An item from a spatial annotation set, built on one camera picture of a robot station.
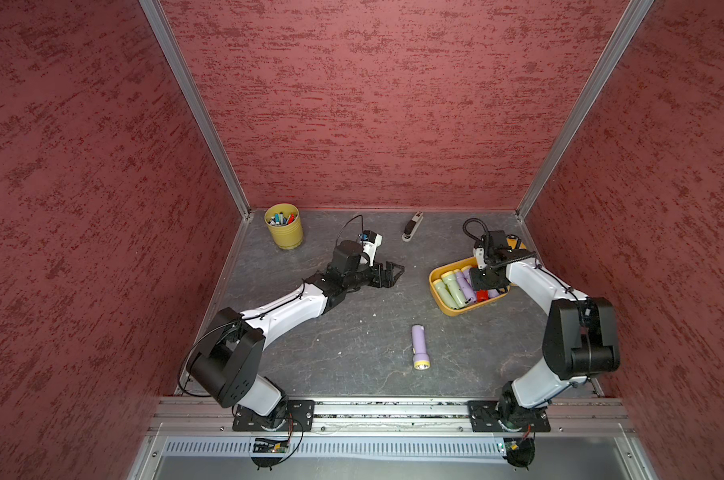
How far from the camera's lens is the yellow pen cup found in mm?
998

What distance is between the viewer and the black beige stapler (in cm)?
113

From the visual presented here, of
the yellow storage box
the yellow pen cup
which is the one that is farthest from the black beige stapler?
the yellow pen cup

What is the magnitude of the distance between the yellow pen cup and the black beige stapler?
398 mm
